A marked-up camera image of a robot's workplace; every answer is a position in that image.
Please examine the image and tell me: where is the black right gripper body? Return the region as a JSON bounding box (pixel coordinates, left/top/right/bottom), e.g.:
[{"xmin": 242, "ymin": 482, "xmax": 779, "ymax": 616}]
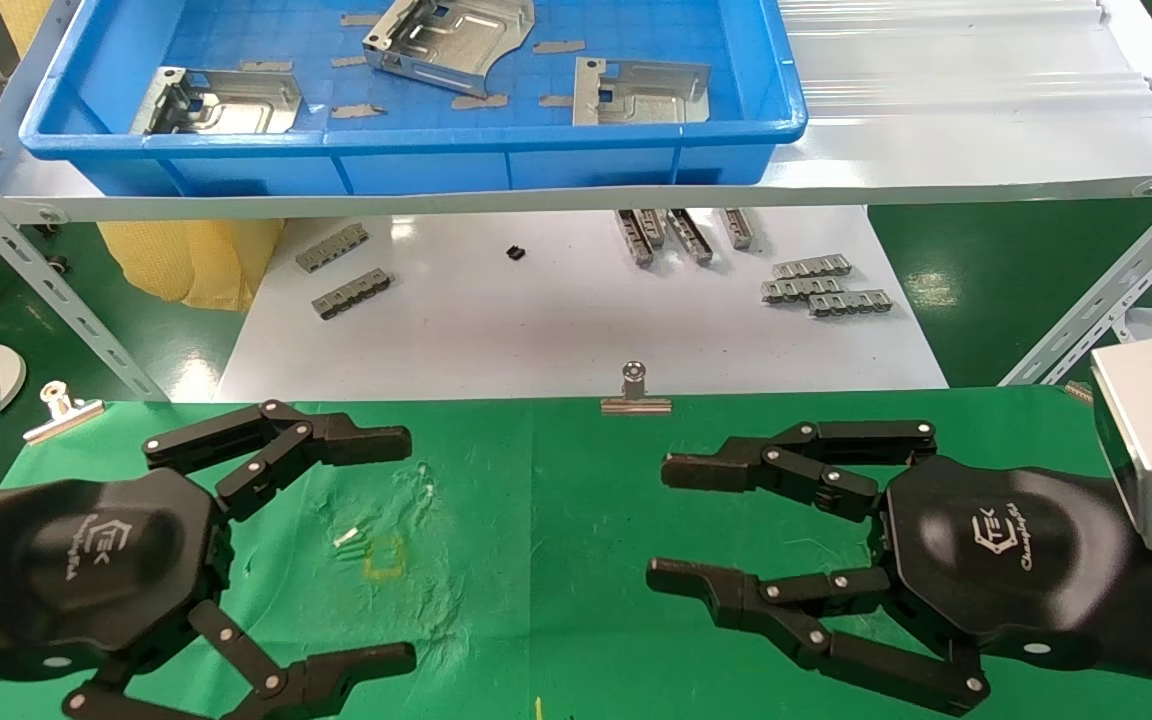
[{"xmin": 879, "ymin": 455, "xmax": 1139, "ymax": 671}]

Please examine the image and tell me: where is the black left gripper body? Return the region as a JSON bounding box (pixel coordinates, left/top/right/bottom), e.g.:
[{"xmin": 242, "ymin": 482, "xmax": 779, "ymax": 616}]
[{"xmin": 0, "ymin": 467, "xmax": 235, "ymax": 685}]

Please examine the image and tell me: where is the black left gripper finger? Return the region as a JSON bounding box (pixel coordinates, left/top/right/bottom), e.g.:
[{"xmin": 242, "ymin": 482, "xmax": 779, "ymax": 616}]
[
  {"xmin": 63, "ymin": 600, "xmax": 419, "ymax": 720},
  {"xmin": 142, "ymin": 399, "xmax": 414, "ymax": 523}
]

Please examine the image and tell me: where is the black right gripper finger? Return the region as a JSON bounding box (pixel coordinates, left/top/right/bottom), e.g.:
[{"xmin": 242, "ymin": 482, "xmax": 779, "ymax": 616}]
[
  {"xmin": 645, "ymin": 557, "xmax": 991, "ymax": 719},
  {"xmin": 660, "ymin": 419, "xmax": 939, "ymax": 524}
]

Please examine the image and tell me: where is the stamped metal bracket part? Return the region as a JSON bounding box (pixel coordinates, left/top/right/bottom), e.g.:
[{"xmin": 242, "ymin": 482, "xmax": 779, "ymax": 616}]
[
  {"xmin": 363, "ymin": 0, "xmax": 536, "ymax": 99},
  {"xmin": 572, "ymin": 57, "xmax": 713, "ymax": 128},
  {"xmin": 131, "ymin": 67, "xmax": 304, "ymax": 136}
]

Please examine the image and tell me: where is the silver binder clip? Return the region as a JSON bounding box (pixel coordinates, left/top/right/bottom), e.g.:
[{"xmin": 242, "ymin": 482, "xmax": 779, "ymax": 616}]
[
  {"xmin": 600, "ymin": 360, "xmax": 674, "ymax": 416},
  {"xmin": 22, "ymin": 380, "xmax": 106, "ymax": 447}
]

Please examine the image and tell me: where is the yellow mesh cloth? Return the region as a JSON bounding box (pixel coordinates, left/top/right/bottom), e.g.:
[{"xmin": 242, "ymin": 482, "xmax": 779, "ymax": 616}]
[{"xmin": 96, "ymin": 217, "xmax": 286, "ymax": 312}]

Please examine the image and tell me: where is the green cloth mat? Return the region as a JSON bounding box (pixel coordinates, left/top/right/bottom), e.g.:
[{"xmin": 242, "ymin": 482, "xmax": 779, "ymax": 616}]
[{"xmin": 0, "ymin": 385, "xmax": 1152, "ymax": 720}]

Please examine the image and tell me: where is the white paper sheet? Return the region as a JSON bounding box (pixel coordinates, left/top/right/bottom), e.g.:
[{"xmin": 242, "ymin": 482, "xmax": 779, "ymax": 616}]
[{"xmin": 215, "ymin": 205, "xmax": 950, "ymax": 404}]

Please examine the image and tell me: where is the white slotted angle leg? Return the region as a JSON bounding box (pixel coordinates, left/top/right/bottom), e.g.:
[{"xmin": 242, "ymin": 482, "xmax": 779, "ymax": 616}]
[
  {"xmin": 998, "ymin": 165, "xmax": 1152, "ymax": 388},
  {"xmin": 0, "ymin": 148, "xmax": 170, "ymax": 403}
]

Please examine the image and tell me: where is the blue plastic bin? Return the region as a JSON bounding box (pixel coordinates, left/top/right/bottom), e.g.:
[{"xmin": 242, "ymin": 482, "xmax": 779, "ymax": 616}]
[{"xmin": 19, "ymin": 0, "xmax": 809, "ymax": 198}]

